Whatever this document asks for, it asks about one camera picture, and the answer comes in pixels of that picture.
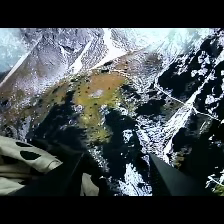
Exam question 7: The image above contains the white black-spotted garment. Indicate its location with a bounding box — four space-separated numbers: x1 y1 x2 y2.
0 134 101 197

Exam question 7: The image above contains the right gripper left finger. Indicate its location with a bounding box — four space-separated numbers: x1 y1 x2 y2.
9 151 89 197

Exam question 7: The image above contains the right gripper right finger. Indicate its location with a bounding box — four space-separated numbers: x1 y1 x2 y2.
148 153 210 197

